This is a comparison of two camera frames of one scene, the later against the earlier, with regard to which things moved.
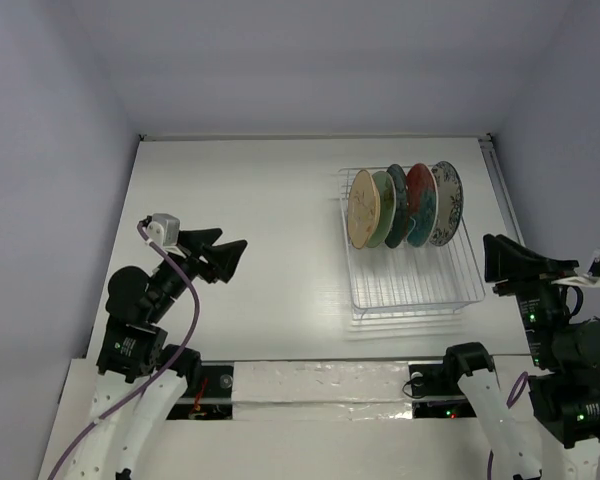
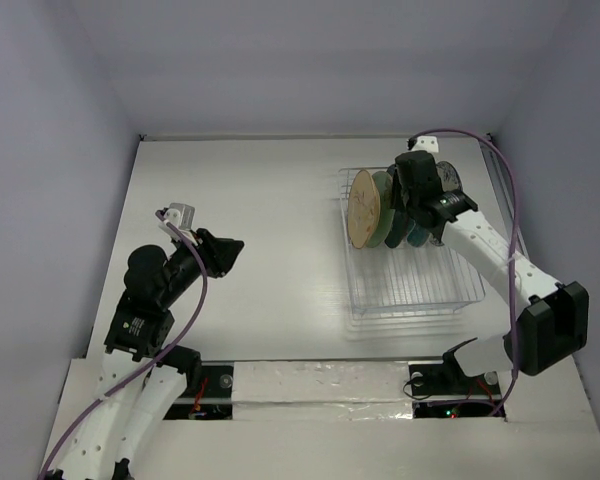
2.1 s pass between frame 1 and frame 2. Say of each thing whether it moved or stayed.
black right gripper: moved
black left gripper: stayed
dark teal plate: stayed
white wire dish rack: stayed
